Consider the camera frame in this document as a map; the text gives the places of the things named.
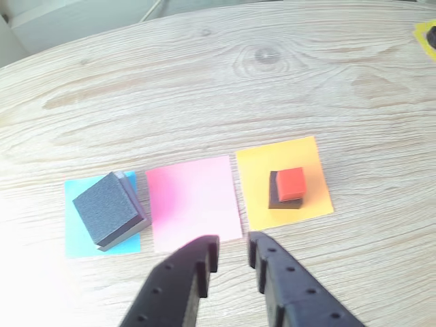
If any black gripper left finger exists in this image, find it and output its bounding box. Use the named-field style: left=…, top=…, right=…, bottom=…
left=119, top=234, right=221, bottom=327

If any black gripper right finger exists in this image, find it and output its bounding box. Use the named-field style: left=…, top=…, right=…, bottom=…
left=247, top=231, right=367, bottom=327

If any large grey foam block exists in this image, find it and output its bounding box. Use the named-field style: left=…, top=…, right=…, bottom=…
left=96, top=171, right=153, bottom=253

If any small black foam block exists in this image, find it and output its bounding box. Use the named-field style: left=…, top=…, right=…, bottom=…
left=268, top=170, right=304, bottom=211

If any medium dark foam block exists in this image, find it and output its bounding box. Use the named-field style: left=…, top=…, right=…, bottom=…
left=72, top=171, right=146, bottom=248

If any red cube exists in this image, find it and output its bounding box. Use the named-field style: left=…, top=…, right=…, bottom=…
left=275, top=166, right=307, bottom=202

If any pink paper sheet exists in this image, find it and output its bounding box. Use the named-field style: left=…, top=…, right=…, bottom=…
left=144, top=155, right=244, bottom=253

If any blue paper sheet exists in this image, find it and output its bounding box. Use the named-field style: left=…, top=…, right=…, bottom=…
left=63, top=170, right=142, bottom=260

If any orange paper sheet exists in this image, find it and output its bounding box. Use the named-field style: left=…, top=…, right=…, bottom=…
left=234, top=135, right=334, bottom=232

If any yellow tape square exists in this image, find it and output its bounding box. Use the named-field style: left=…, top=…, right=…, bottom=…
left=412, top=18, right=436, bottom=62

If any white power cord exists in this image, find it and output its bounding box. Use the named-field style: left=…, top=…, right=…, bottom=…
left=138, top=0, right=163, bottom=24

